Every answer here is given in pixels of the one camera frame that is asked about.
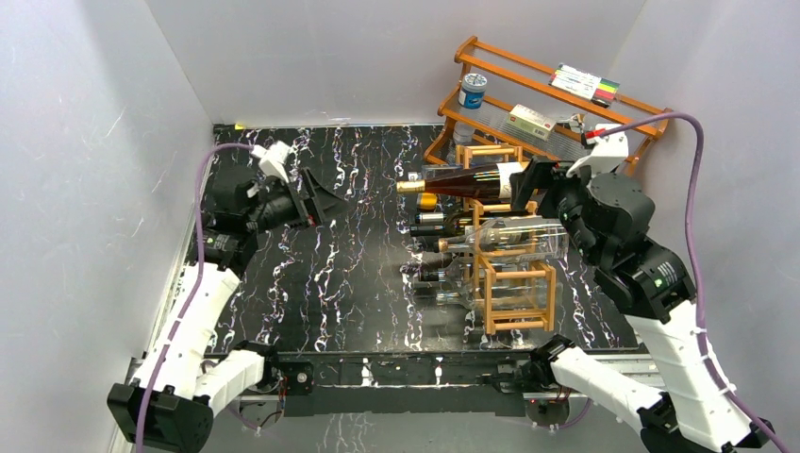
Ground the dark red wine bottle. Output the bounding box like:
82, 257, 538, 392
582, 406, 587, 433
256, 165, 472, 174
396, 161, 525, 200

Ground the small clear plastic bottle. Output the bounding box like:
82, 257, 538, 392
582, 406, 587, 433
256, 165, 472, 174
452, 122, 475, 146

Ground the purple cable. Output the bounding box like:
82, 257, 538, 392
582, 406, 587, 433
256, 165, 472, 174
603, 111, 792, 453
134, 143, 257, 453

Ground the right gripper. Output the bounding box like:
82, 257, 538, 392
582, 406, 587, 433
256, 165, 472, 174
508, 156, 608, 266

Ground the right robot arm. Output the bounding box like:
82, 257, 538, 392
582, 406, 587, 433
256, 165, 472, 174
510, 159, 774, 452

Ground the orange wooden shelf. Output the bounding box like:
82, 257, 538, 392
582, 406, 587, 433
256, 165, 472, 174
424, 36, 661, 164

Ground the clear glass bottle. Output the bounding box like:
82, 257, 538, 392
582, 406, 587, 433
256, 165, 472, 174
436, 216, 570, 263

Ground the yellow capped bottle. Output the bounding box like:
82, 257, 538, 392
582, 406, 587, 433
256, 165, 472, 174
416, 193, 439, 211

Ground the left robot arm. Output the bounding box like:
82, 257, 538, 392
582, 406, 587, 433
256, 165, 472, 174
107, 168, 347, 452

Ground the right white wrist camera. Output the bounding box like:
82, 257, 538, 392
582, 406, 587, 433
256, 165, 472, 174
566, 124, 629, 177

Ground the light wooden wine rack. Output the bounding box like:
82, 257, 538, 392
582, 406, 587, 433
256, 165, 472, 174
455, 143, 557, 335

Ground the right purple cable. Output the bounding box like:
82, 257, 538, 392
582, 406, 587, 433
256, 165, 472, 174
603, 111, 792, 453

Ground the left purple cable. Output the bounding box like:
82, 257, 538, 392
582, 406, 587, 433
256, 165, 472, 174
134, 143, 257, 453

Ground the clear bottle rack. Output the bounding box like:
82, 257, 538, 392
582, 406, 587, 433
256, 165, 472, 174
412, 284, 550, 310
411, 260, 560, 294

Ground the marker pen pack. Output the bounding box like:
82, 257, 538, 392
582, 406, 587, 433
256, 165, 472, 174
548, 63, 619, 108

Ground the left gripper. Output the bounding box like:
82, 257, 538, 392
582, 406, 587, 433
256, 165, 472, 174
245, 169, 355, 235

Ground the clear bottle bottom rack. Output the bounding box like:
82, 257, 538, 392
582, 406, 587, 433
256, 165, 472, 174
412, 284, 550, 310

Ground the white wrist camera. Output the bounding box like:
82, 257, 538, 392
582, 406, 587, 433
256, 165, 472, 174
566, 124, 629, 177
250, 141, 292, 183

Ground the clear bottle lower rack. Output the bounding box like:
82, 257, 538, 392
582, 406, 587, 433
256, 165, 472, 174
411, 260, 560, 294

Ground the blue white jar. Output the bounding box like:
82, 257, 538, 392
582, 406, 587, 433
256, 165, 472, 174
458, 73, 488, 109

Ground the green white box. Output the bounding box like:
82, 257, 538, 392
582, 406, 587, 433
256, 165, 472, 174
506, 104, 557, 141

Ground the green wine bottle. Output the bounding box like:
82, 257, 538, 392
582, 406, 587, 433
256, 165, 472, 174
409, 211, 475, 237

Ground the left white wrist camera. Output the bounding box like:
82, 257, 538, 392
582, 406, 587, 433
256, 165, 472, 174
250, 141, 292, 183

